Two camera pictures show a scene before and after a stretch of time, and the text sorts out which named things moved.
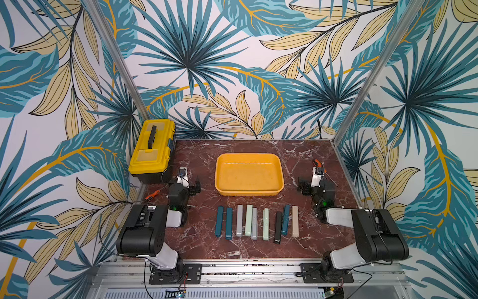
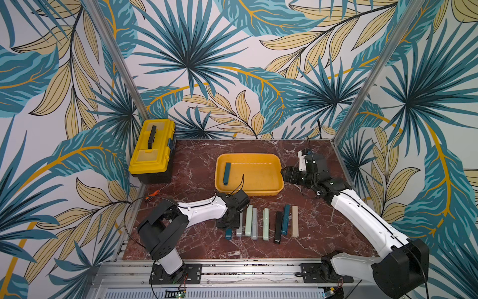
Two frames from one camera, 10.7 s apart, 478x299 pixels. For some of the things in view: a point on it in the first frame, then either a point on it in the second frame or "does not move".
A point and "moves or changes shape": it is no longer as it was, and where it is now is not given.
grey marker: [239, 232] does not move
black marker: [278, 227] does not move
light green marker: [248, 220] does not move
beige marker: [295, 222] does not move
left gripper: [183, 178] to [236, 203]
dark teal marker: [219, 221] moves or changes shape
